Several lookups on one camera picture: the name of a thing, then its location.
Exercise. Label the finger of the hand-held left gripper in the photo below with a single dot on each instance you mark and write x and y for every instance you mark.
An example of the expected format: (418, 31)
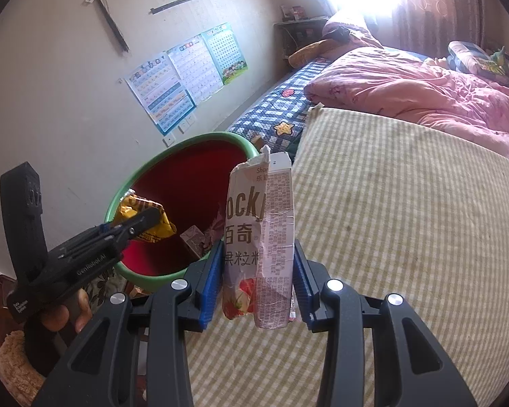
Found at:
(107, 227)
(140, 222)

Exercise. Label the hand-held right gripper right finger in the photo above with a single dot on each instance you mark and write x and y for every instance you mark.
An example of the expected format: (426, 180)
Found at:
(301, 284)

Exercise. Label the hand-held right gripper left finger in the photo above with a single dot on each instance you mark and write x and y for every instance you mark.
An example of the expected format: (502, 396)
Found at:
(212, 280)

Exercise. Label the yellow brown snack wrapper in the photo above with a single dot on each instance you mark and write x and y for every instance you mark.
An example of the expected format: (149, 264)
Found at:
(161, 229)

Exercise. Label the green and red plastic basin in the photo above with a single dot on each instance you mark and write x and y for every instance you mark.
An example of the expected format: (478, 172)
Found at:
(174, 178)

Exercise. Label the pink biscuit box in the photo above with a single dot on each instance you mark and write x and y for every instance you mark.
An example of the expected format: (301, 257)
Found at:
(275, 220)

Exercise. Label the person's left hand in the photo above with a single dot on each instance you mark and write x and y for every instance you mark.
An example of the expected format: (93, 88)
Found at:
(82, 309)

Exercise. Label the brown gold snack wrapper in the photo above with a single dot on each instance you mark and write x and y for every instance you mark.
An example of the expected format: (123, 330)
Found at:
(193, 241)

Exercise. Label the green striped tablecloth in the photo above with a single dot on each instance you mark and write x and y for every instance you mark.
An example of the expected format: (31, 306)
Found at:
(386, 220)

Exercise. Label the beige fluffy rug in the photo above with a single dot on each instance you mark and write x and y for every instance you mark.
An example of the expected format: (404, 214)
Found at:
(8, 360)

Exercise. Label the blue checkered bed sheet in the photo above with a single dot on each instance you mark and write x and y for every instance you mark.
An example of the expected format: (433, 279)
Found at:
(271, 106)

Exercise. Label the orange blanket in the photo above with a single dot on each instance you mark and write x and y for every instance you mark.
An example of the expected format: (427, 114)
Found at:
(307, 53)

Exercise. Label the small dark side table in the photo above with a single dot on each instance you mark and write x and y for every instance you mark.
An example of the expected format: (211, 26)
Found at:
(297, 25)

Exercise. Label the plain blue sheet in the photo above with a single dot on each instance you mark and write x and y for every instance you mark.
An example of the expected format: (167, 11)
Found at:
(403, 53)

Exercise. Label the folded pink purple quilt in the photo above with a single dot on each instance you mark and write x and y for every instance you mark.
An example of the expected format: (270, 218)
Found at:
(348, 32)

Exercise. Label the blue checkered pillow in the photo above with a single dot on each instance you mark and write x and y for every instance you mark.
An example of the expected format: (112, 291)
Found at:
(466, 57)

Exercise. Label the green yellow plush toy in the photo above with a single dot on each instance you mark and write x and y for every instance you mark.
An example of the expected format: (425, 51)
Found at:
(498, 61)

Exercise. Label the wide pink curtain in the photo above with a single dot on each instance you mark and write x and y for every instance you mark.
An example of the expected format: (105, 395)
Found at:
(441, 0)

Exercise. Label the white wall socket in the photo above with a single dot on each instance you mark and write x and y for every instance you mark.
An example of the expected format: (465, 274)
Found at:
(183, 128)
(191, 119)
(169, 140)

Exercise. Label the blue chart wall poster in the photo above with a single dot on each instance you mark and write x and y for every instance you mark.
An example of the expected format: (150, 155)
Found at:
(159, 93)

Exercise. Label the white chart wall poster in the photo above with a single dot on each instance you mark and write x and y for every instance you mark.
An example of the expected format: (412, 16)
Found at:
(195, 68)

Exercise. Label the green chart wall poster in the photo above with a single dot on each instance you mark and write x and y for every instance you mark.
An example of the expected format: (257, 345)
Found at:
(225, 51)

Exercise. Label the black wall bracket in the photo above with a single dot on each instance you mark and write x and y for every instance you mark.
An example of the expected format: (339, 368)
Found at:
(112, 25)

